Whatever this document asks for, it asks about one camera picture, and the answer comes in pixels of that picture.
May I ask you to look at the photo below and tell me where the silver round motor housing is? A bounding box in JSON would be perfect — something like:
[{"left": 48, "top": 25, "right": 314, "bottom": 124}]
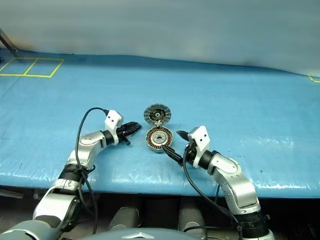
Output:
[{"left": 145, "top": 125, "right": 174, "bottom": 155}]

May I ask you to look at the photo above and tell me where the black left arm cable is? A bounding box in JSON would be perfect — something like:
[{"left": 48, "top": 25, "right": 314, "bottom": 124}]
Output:
[{"left": 74, "top": 107, "right": 111, "bottom": 236}]

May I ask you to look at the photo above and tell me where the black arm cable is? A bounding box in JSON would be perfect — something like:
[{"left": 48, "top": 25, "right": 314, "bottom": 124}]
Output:
[
  {"left": 74, "top": 107, "right": 111, "bottom": 236},
  {"left": 182, "top": 148, "right": 245, "bottom": 240}
]

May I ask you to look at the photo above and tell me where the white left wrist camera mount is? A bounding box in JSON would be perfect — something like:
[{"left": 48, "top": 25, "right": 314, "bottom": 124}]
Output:
[{"left": 104, "top": 109, "right": 124, "bottom": 146}]

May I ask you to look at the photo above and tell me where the grey rounded shape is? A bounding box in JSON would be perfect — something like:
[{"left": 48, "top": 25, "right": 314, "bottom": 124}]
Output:
[
  {"left": 177, "top": 201, "right": 208, "bottom": 240},
  {"left": 109, "top": 206, "right": 140, "bottom": 232}
]

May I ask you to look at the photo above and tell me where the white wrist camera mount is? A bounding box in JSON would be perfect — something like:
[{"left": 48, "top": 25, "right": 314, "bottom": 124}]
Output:
[
  {"left": 187, "top": 125, "right": 211, "bottom": 169},
  {"left": 104, "top": 109, "right": 124, "bottom": 146}
]

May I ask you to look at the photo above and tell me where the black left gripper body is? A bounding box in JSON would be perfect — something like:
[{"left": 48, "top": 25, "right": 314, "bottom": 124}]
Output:
[{"left": 116, "top": 123, "right": 132, "bottom": 146}]

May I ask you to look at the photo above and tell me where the blue table cover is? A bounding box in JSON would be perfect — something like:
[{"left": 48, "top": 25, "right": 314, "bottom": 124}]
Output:
[{"left": 0, "top": 48, "right": 320, "bottom": 198}]

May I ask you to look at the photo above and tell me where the grey metal pole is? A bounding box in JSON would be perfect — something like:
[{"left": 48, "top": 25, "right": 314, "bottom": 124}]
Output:
[{"left": 0, "top": 28, "right": 19, "bottom": 53}]

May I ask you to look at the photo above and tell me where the silver round motor lid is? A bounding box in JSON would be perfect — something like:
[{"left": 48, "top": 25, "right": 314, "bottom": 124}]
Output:
[{"left": 143, "top": 102, "right": 172, "bottom": 126}]

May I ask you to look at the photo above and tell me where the grey robot torso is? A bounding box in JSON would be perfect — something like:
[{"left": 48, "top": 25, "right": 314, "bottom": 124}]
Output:
[{"left": 82, "top": 229, "right": 201, "bottom": 240}]

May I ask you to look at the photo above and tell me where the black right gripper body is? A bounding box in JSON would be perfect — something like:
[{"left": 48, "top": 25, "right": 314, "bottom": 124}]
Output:
[{"left": 184, "top": 139, "right": 198, "bottom": 166}]

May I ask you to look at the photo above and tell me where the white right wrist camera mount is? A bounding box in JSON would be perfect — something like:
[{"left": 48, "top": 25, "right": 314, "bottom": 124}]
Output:
[{"left": 187, "top": 125, "right": 211, "bottom": 169}]

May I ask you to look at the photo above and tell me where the yellow tape grid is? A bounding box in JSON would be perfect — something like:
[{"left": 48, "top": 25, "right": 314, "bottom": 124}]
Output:
[{"left": 0, "top": 57, "right": 65, "bottom": 79}]

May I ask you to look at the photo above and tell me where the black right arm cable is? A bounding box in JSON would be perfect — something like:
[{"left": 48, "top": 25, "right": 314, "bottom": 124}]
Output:
[{"left": 182, "top": 148, "right": 245, "bottom": 240}]

